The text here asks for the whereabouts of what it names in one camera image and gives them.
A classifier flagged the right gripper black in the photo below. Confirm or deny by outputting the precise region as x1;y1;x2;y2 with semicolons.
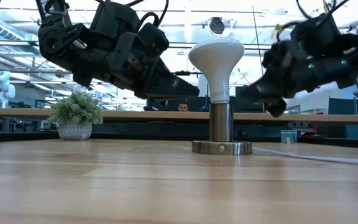
237;34;358;118

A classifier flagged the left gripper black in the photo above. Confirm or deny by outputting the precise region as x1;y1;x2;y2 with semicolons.
73;1;201;103

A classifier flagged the white light bulb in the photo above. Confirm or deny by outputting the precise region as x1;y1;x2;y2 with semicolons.
188;36;246;105

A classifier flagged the black computer monitor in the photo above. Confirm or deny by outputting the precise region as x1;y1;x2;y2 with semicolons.
234;85;264;113

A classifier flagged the light wooden desk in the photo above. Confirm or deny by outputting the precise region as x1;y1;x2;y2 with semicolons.
0;107;358;139

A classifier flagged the small blue container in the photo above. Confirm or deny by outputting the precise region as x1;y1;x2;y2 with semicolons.
280;129;298;144

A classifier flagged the thin black rod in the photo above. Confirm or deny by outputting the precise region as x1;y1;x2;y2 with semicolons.
252;4;265;113

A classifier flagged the metal lamp base with socket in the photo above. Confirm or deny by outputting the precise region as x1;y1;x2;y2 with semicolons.
191;102;254;156

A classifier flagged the blue partition panel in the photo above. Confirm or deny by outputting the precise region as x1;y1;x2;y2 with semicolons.
328;97;358;116

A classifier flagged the round dark ceiling fixture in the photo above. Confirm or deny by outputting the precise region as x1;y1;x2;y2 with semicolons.
208;16;226;35

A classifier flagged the green potted plant white pot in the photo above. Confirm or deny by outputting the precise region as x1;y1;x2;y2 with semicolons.
47;91;104;141

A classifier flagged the white robot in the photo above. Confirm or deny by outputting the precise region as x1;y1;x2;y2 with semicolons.
0;70;16;109

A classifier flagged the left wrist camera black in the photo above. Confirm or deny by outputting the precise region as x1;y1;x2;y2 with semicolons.
137;21;170;58

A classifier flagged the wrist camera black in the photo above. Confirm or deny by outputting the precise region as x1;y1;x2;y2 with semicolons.
137;21;170;58
290;14;342;57

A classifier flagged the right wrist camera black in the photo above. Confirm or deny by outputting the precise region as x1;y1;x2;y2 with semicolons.
290;14;342;57

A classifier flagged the white lamp cable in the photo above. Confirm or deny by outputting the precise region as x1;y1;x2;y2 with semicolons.
252;146;358;168

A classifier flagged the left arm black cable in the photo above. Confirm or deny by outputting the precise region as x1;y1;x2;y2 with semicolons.
126;0;170;32

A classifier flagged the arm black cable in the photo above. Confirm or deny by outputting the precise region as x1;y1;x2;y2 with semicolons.
126;0;170;32
295;0;351;20

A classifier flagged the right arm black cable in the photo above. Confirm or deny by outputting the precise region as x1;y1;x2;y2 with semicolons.
295;0;351;20

